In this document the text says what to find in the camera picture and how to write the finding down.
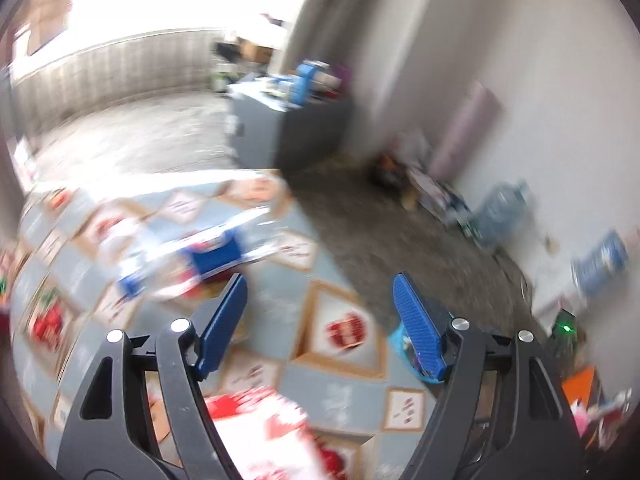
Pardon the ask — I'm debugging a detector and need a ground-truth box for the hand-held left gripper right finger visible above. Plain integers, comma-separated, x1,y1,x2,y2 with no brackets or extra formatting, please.
392,272,588,480

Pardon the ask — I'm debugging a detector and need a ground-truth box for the balcony railing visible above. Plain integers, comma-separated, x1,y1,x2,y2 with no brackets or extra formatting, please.
10,30,221,126

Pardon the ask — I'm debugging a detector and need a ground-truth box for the fruit print tablecloth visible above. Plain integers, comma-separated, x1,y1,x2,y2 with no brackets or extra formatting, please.
7,170,431,480

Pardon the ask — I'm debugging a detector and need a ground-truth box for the blue plastic basket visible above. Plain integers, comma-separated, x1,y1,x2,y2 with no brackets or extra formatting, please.
389,324,431,386

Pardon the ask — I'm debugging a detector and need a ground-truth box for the orange box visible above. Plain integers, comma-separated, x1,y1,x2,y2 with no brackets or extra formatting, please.
562,367,598,411

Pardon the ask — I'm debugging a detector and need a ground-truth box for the red white snack bag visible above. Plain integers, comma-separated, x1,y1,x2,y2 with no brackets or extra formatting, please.
202,389,351,480

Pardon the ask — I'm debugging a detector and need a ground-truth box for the pink floral roll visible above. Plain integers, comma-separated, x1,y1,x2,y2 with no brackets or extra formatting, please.
432,81,502,178

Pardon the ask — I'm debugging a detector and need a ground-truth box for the grey cabinet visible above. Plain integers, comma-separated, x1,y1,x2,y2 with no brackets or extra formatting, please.
225,72,353,173

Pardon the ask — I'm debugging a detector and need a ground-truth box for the blue label plastic bottle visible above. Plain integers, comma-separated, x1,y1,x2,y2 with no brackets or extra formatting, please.
117,207,281,303

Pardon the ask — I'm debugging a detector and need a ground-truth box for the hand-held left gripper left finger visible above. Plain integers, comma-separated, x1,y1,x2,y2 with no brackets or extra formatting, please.
55,272,249,480

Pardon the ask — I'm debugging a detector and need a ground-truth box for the blue white carton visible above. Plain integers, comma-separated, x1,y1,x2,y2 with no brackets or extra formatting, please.
572,229,630,288

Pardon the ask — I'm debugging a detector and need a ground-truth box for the large clear water jug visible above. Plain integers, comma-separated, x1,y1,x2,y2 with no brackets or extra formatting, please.
467,180,533,248

